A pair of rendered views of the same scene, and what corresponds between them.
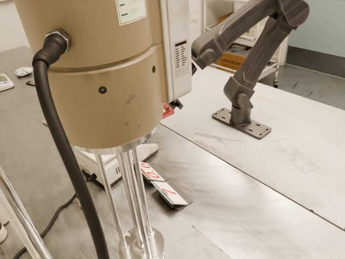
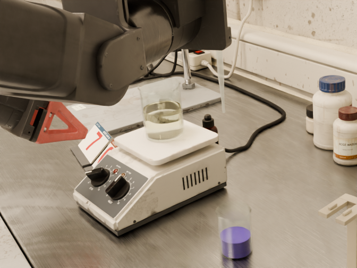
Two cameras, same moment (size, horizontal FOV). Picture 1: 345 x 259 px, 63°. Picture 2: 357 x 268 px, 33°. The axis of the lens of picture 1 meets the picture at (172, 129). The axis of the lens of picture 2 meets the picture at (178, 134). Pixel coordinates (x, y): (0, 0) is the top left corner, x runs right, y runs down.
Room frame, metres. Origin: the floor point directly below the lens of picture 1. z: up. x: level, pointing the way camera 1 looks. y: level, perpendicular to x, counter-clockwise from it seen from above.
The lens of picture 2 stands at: (1.41, 0.38, 1.34)
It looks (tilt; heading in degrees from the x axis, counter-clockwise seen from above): 23 degrees down; 193
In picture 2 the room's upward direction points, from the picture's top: 7 degrees counter-clockwise
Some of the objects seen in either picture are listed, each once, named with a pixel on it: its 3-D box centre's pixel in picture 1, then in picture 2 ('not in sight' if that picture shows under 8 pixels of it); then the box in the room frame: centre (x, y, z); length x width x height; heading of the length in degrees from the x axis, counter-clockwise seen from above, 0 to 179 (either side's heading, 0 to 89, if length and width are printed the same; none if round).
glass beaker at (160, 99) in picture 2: not in sight; (163, 111); (0.60, 0.19, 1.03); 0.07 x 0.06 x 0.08; 45
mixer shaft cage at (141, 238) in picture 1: (131, 202); not in sight; (0.24, 0.06, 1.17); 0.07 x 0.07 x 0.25
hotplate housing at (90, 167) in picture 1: (115, 151); (154, 170); (0.63, 0.17, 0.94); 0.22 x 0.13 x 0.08; 136
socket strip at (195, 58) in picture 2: not in sight; (164, 46); (-0.15, 0.03, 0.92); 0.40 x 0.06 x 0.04; 39
